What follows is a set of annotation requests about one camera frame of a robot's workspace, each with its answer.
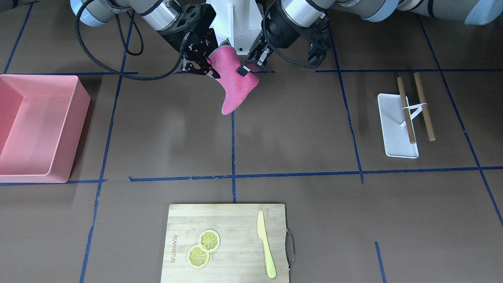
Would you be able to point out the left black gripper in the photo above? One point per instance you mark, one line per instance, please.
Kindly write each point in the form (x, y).
(285, 26)

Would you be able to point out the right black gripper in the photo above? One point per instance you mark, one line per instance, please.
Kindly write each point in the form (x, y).
(175, 38)

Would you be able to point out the pink cleaning cloth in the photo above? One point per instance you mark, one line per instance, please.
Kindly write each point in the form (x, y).
(225, 60)

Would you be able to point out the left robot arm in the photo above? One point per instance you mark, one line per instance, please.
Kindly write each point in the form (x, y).
(305, 12)

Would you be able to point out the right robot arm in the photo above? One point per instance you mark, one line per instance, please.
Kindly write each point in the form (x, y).
(96, 13)

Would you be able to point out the white rack tray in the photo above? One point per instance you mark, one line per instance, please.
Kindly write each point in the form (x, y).
(394, 131)

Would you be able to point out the pink plastic bin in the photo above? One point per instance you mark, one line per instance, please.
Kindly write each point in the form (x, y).
(42, 119)

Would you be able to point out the yellow plastic knife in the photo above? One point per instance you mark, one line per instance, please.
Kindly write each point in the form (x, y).
(261, 233)

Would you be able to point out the lemon slice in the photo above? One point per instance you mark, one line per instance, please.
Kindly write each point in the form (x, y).
(197, 258)
(209, 240)

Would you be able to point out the bamboo cutting board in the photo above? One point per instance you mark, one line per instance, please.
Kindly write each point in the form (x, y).
(240, 256)

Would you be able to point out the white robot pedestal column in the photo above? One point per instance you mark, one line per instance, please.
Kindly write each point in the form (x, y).
(237, 22)

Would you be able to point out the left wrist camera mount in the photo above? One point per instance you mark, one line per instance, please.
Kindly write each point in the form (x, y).
(319, 42)

